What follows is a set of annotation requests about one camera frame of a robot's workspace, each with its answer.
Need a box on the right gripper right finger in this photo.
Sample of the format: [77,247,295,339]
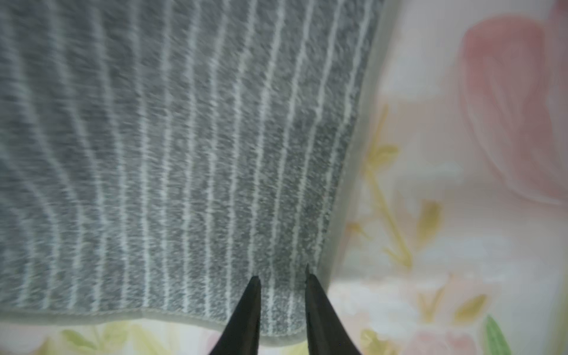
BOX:
[305,266,361,355]

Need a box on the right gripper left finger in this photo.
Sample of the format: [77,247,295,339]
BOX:
[209,276,262,355]

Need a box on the grey striped dishcloth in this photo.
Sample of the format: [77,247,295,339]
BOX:
[1,1,384,345]

